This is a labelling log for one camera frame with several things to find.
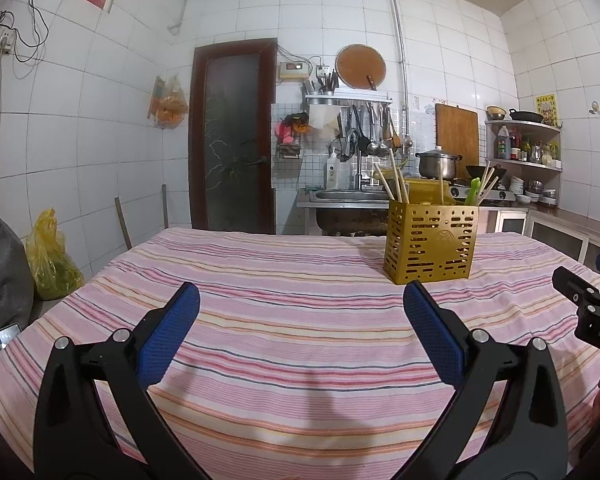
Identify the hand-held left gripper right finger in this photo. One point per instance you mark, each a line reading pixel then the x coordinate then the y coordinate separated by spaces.
pixel 432 332

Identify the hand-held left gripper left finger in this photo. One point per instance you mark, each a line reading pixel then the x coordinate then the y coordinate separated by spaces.
pixel 172 330

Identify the gold perforated utensil holder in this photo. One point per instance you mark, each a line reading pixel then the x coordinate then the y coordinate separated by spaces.
pixel 430 245

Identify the row of hanging kitchen utensils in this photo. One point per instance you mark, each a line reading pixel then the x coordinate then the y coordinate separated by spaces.
pixel 372 132

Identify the kitchen counter cabinet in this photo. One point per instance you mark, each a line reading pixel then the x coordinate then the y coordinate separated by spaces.
pixel 555 232

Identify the steel bowl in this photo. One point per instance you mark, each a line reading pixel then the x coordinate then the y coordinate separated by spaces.
pixel 536 186

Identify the pink striped tablecloth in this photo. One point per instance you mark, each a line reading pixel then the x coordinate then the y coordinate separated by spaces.
pixel 280 310

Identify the gas stove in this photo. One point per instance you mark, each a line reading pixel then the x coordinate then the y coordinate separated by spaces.
pixel 505 194

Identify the stack of white bowls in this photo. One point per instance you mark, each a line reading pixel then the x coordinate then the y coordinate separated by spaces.
pixel 517 186

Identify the long wooden stick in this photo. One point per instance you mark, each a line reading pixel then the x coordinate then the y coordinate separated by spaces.
pixel 123 225

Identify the short wooden stick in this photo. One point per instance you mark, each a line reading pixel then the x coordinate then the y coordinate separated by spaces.
pixel 165 207

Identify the white corner shelf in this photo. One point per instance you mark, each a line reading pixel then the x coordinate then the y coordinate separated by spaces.
pixel 525 165

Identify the yellow plastic bag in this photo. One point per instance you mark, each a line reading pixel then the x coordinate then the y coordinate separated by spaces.
pixel 52 265

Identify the black wok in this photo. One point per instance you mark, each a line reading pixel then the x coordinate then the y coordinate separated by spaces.
pixel 500 171

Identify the cooking oil bottle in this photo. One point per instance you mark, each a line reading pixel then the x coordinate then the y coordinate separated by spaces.
pixel 503 146

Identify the steel sink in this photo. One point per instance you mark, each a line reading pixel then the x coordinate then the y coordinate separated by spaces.
pixel 340 205

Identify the steel cooking pot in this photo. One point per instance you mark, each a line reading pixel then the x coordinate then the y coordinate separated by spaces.
pixel 437 165

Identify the smartphone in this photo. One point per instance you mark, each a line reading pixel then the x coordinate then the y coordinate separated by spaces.
pixel 1 341

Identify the black pan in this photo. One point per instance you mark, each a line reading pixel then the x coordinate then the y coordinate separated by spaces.
pixel 525 116

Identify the grey bag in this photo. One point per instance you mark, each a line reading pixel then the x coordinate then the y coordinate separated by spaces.
pixel 5 280

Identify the metal faucet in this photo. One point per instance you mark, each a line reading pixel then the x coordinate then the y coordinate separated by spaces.
pixel 360 170

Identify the white soap bottle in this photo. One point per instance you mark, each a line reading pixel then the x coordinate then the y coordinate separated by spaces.
pixel 332 172

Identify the brown bowl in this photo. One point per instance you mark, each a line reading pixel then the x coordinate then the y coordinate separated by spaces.
pixel 495 113

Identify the wooden cutting board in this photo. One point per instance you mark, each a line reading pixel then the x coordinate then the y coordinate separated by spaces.
pixel 457 127

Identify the chopsticks in holder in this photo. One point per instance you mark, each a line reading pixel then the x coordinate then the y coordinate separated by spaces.
pixel 230 135

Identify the orange hanging plastic bag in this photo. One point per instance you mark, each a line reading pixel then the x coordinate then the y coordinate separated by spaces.
pixel 170 105

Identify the pink hanging scrubber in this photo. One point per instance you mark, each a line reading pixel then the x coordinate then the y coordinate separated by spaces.
pixel 287 130

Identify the white hanging towel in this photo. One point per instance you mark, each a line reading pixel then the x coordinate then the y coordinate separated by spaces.
pixel 322 117

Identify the metal cup with knives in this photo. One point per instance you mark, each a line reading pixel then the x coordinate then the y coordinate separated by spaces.
pixel 325 85

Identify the round wooden lid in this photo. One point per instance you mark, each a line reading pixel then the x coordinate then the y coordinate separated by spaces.
pixel 359 66

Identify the cartoon wall sticker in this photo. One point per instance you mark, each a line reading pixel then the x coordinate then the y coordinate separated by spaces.
pixel 597 108

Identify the yellow wall poster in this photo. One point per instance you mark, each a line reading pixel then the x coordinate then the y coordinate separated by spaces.
pixel 545 109

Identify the metal wall rack shelf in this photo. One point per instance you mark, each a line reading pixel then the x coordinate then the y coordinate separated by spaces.
pixel 350 97

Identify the white wall socket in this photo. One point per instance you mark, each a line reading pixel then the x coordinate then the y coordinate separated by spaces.
pixel 323 71

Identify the white wall pipe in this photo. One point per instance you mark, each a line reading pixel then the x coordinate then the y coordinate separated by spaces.
pixel 400 50

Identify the white wall control box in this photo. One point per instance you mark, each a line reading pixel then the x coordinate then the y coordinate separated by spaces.
pixel 294 70

